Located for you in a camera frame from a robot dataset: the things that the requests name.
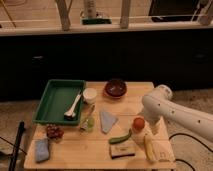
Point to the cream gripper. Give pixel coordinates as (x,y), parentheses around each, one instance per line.
(154,128)

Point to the red apple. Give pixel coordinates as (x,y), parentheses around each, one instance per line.
(138,124)

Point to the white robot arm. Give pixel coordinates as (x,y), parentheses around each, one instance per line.
(157,104)

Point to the white paper cup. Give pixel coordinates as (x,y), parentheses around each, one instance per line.
(89,95)

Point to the green cucumber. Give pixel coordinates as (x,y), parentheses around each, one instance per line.
(116,140)

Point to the light blue triangular cloth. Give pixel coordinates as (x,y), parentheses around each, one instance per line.
(107,121)

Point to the dark red bowl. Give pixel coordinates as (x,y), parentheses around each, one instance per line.
(115,88)

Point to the white brush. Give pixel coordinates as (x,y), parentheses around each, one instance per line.
(70,112)

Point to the green plastic tray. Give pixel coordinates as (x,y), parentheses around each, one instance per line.
(57,99)

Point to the bunch of red grapes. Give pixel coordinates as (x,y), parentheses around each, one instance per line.
(54,132)

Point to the wooden table leg right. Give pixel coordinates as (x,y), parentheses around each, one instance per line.
(125,11)

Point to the wooden table leg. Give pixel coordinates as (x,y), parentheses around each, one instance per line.
(63,9)
(125,11)

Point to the blue folded cloth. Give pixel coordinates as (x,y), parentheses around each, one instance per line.
(42,150)

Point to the black box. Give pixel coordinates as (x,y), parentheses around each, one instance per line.
(172,10)

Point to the green base stand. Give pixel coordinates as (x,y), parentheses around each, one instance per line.
(94,21)

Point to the black pole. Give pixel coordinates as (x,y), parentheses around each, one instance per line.
(16,148)

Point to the wooden table leg left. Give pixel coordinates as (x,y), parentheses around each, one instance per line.
(63,9)

